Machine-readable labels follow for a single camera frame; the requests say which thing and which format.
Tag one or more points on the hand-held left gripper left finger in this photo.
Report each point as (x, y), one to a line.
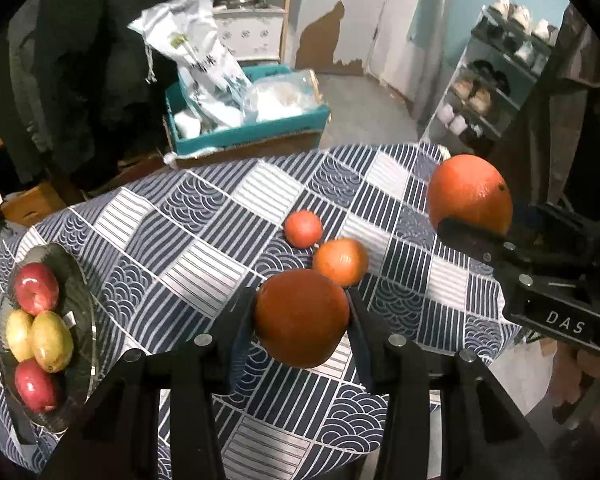
(240, 350)

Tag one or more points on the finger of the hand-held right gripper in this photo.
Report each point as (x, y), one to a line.
(480, 245)
(560, 222)

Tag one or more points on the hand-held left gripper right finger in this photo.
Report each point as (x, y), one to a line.
(365, 350)

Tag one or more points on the large orange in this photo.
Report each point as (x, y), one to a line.
(470, 192)

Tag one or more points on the dark orange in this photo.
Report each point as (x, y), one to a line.
(300, 317)

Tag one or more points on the glass plate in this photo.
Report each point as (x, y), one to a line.
(75, 282)

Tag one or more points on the green-yellow mango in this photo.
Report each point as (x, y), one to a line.
(52, 341)

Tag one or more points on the small red apple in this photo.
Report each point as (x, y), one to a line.
(37, 385)

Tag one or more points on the large red apple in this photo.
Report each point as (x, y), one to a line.
(36, 287)

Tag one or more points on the yellow pear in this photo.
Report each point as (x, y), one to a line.
(19, 335)

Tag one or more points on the person's right hand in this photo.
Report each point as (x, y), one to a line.
(570, 370)

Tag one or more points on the medium orange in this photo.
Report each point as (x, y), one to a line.
(341, 261)

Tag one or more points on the dark hanging garment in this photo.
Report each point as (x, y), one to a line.
(570, 110)

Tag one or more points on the blue white patterned tablecloth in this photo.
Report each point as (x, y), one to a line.
(205, 220)

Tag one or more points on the small orange tangerine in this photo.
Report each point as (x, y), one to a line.
(303, 228)

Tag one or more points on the group of shoes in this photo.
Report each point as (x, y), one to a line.
(480, 97)

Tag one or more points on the white shoe rack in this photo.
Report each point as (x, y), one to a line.
(455, 70)

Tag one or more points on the flat cardboard box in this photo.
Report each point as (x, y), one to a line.
(130, 172)

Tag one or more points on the teal box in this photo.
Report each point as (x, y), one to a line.
(260, 132)

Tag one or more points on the small white packet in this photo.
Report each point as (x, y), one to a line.
(187, 124)

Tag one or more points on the white door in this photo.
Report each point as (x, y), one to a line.
(405, 20)

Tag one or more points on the clear plastic bag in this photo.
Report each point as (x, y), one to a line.
(280, 97)

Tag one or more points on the small wooden box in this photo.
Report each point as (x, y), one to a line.
(32, 207)

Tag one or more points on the white rice bag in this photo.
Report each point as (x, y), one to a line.
(195, 50)

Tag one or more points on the white storage box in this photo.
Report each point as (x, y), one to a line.
(255, 35)

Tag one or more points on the black coat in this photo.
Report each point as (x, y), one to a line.
(90, 60)

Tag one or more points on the metal pot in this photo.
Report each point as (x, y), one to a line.
(245, 2)

